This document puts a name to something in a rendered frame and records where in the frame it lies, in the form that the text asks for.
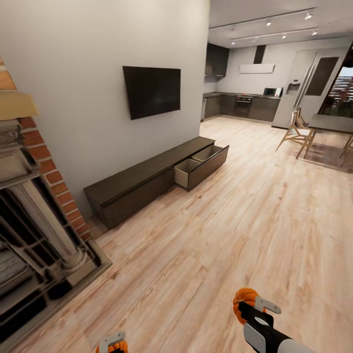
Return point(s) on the countertop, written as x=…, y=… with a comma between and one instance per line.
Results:
x=15, y=105

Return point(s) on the wood fireplace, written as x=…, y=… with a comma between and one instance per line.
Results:
x=44, y=264

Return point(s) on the range hood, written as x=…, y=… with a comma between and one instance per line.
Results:
x=257, y=66

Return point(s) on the cabinet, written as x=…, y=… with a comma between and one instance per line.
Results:
x=117, y=197
x=209, y=60
x=220, y=61

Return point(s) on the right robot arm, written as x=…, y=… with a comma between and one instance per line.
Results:
x=259, y=331

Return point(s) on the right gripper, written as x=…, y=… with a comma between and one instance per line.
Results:
x=248, y=310

